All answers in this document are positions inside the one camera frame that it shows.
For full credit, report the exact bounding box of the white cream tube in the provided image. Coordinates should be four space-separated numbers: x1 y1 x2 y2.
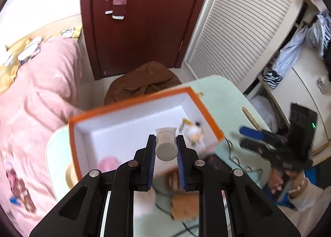
155 127 178 161

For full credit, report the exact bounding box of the person's right hand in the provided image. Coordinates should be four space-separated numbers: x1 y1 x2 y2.
268 168 308 198

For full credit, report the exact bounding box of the orange plush hamster toy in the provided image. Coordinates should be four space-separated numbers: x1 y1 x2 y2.
166 171 199 222

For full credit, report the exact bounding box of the pink translucent toy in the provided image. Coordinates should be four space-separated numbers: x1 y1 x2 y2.
98 156 121 173

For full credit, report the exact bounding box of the brown bag on floor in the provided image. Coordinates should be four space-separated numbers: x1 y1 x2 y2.
104 61 181 106

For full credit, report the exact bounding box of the hanging blue striped shirt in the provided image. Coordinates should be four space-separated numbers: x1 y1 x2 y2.
263 11 330 89

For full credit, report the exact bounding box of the black cable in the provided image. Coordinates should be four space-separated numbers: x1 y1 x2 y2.
155 136 262 237

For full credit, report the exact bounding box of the dark red wooden door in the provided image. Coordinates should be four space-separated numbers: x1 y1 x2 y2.
80 0 205 80

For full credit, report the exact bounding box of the white louvered closet door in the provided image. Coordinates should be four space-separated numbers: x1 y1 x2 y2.
185 0 302 92

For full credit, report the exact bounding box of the pink bed quilt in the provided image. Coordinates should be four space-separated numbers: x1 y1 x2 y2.
1 37 82 236

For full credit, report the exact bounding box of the orange cardboard box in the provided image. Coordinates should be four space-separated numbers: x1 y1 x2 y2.
68 87 224 179

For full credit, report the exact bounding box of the yellow blanket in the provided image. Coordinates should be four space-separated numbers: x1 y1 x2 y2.
0 38 31 93

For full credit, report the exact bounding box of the white drawer cabinet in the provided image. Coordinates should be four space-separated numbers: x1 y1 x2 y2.
265 47 330 155

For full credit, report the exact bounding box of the pearl bracelet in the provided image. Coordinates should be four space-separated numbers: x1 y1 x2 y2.
287 176 307 195

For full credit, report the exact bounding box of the right forearm white sleeve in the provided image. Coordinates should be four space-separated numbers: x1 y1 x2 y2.
278 178 330 236

